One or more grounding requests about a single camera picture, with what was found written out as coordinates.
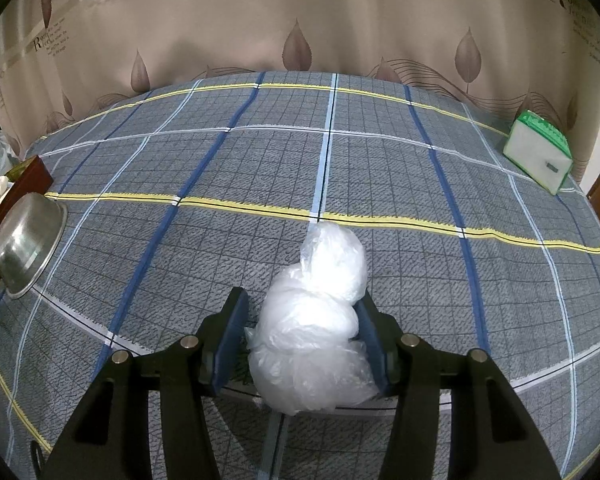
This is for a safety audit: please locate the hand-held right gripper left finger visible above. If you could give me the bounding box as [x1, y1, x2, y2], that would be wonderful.
[40, 286, 251, 480]

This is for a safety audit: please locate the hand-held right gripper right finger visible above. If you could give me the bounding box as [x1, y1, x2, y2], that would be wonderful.
[354, 292, 558, 480]

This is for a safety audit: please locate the red and gold tin box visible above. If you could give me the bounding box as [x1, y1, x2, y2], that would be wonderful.
[0, 155, 56, 323]

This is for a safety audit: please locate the grey plaid bedsheet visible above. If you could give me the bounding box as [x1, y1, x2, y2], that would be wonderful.
[0, 71, 600, 480]

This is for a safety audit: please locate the stainless steel bowl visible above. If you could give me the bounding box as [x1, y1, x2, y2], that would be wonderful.
[0, 192, 68, 298]

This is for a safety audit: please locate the green and white tissue pack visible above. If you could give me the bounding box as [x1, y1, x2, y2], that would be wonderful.
[502, 110, 573, 195]

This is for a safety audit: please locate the beige leaf printed curtain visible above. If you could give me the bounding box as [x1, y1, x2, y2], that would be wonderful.
[0, 0, 600, 161]

